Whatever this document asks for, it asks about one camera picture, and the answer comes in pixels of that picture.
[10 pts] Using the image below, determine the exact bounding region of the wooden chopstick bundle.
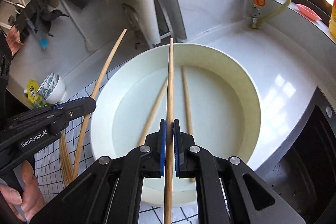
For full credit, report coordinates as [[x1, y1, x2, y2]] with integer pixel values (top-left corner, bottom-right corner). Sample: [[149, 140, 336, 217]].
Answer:
[[63, 130, 73, 184], [137, 79, 167, 146], [59, 130, 68, 186]]

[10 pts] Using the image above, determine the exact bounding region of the round cream tray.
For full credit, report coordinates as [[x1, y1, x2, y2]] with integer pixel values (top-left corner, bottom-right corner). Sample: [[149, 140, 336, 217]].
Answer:
[[89, 43, 261, 208]]

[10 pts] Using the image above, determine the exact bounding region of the person left hand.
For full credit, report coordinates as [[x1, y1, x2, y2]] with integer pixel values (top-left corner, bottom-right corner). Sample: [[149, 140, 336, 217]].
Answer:
[[1, 161, 46, 223]]

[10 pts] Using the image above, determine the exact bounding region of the white lower bowl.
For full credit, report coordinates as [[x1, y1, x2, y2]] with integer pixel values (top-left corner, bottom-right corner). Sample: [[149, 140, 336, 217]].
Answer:
[[44, 75, 67, 105]]

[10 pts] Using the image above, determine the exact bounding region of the yellow green seasoning pouch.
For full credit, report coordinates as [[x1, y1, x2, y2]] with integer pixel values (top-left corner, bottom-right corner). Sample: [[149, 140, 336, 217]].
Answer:
[[24, 80, 48, 108]]

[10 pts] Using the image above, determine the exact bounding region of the blue silicone brush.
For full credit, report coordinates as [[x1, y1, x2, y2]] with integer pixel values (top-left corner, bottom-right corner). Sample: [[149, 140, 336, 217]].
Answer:
[[24, 17, 50, 50]]

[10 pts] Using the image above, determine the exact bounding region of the pink brown towel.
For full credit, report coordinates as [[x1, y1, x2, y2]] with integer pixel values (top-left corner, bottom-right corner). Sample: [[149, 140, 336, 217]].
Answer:
[[6, 25, 23, 56]]

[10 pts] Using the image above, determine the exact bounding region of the black hanging cloth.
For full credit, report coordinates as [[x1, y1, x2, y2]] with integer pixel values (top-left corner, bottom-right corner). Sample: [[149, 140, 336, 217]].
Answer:
[[34, 7, 68, 37]]

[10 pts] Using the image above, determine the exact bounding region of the metal board rack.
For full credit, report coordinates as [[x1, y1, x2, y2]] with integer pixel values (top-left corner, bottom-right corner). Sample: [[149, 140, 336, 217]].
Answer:
[[122, 0, 176, 50]]

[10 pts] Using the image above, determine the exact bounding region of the gas valve with orange knob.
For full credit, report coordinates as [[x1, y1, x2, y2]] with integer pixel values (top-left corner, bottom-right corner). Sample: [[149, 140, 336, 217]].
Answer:
[[250, 0, 266, 29]]

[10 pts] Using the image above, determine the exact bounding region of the pink soap dish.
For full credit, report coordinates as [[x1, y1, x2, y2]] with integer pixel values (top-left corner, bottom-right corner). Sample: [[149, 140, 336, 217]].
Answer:
[[296, 4, 321, 21]]

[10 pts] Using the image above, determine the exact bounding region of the yellow detergent bottle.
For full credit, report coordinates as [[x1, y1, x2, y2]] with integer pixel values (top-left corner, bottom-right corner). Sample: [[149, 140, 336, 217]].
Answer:
[[329, 0, 336, 39]]

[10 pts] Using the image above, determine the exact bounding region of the white long handled brush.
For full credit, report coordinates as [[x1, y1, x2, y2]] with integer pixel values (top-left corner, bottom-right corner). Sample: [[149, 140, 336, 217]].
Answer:
[[60, 0, 95, 53]]

